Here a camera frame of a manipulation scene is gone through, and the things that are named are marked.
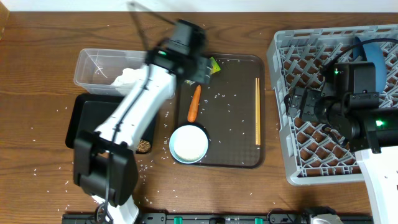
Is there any foil snack wrapper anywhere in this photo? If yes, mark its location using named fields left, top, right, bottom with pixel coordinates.
left=185, top=56, right=221, bottom=86

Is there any white napkin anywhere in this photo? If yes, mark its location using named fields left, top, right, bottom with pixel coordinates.
left=111, top=68, right=142, bottom=96

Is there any dark blue plate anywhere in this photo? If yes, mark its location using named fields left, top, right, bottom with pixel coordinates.
left=353, top=42, right=387, bottom=94

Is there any brown food scrap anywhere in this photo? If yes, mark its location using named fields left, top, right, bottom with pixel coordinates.
left=136, top=140, right=151, bottom=154

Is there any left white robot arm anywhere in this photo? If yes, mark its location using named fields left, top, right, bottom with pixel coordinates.
left=73, top=46, right=211, bottom=223

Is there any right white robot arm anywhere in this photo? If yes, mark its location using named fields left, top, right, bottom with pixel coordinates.
left=284, top=87, right=397, bottom=223

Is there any grey dishwasher rack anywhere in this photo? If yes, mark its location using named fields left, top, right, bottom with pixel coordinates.
left=267, top=24, right=397, bottom=186

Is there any orange carrot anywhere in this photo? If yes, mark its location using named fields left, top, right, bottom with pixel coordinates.
left=187, top=85, right=201, bottom=123

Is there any right wooden chopstick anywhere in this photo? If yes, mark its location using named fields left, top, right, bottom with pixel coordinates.
left=257, top=78, right=261, bottom=143

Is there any wooden chopstick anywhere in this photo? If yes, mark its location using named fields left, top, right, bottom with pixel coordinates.
left=255, top=78, right=260, bottom=145
left=257, top=78, right=261, bottom=143

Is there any brown serving tray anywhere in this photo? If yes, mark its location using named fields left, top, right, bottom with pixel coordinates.
left=194, top=54, right=266, bottom=169

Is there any left wooden chopstick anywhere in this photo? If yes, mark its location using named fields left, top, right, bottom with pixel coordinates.
left=255, top=78, right=260, bottom=145

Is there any light blue rice bowl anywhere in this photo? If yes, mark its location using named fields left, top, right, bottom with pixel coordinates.
left=169, top=125, right=209, bottom=164

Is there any clear plastic bin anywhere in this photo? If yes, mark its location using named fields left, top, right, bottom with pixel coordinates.
left=74, top=49, right=146, bottom=96

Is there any black plastic tray bin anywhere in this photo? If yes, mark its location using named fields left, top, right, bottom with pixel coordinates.
left=65, top=93, right=156, bottom=154

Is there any right black cable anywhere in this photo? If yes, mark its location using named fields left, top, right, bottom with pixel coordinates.
left=322, top=37, right=398, bottom=75

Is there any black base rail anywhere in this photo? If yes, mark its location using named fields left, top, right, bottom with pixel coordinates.
left=61, top=208, right=374, bottom=224

